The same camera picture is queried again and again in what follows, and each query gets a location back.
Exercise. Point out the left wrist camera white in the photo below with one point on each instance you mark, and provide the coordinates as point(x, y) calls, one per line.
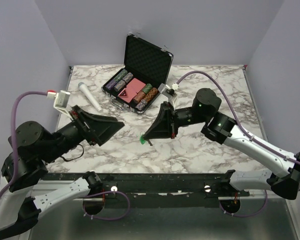
point(60, 101)

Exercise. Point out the black poker chip case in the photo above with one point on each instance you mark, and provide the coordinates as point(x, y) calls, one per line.
point(147, 63)

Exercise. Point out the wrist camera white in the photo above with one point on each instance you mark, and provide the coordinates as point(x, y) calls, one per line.
point(170, 92)
point(60, 101)

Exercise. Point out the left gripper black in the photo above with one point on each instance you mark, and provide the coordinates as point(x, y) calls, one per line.
point(103, 130)

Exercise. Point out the green poker chip row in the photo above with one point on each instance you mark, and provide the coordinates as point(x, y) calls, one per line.
point(124, 76)

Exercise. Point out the orange poker chip row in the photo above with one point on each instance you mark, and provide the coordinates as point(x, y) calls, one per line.
point(144, 96)

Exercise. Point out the purple poker chip row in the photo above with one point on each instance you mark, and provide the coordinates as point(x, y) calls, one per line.
point(112, 85)

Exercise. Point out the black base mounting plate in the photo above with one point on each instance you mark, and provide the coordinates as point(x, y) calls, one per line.
point(172, 190)

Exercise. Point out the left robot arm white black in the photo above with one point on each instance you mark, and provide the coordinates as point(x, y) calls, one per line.
point(37, 147)

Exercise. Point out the green key tag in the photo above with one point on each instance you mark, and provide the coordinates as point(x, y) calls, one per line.
point(142, 140)

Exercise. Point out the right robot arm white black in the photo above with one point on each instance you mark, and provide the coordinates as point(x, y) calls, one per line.
point(282, 173)

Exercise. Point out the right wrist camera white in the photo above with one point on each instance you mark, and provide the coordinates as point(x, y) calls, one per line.
point(170, 92)

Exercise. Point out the red playing card deck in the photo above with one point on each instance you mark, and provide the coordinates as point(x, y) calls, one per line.
point(131, 90)

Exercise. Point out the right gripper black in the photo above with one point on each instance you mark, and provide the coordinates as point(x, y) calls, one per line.
point(165, 126)

